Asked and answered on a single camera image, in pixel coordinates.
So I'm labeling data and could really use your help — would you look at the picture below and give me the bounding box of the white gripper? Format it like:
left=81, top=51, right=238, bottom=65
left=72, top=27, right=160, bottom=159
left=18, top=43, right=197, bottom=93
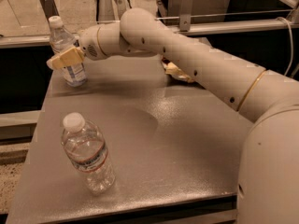
left=47, top=25, right=107, bottom=70

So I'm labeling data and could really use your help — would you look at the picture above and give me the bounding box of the blue label plastic water bottle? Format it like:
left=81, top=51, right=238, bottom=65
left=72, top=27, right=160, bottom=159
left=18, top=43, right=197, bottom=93
left=48, top=16, right=87, bottom=87

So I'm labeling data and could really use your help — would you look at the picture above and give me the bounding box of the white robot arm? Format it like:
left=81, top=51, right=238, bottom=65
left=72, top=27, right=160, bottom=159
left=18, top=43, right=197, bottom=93
left=47, top=8, right=299, bottom=224

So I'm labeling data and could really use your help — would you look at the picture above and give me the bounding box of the red label clear water bottle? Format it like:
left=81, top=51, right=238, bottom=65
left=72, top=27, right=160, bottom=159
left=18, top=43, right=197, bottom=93
left=61, top=112, right=116, bottom=195

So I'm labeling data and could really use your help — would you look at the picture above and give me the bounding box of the yellow brown chip bag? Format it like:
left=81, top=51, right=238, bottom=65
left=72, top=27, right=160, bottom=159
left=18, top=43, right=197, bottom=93
left=162, top=58, right=194, bottom=83

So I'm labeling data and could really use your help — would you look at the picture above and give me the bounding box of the left grey metal bracket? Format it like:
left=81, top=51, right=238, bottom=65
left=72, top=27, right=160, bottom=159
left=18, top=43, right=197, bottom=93
left=39, top=0, right=59, bottom=20

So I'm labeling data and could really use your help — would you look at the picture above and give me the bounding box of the grey metal bracket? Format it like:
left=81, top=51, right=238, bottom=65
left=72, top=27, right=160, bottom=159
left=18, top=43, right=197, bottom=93
left=179, top=0, right=193, bottom=32
left=39, top=0, right=59, bottom=20

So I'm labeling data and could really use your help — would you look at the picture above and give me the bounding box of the grey metal rail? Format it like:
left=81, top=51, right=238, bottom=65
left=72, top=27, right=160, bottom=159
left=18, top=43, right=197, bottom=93
left=0, top=18, right=299, bottom=49

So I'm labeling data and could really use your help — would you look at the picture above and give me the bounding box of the right grey metal bracket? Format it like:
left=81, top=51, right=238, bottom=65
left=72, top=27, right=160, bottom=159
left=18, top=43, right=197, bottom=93
left=179, top=0, right=193, bottom=32

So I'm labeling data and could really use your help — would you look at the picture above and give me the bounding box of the white cable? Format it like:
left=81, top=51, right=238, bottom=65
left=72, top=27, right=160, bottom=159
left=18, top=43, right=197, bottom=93
left=275, top=16, right=295, bottom=77

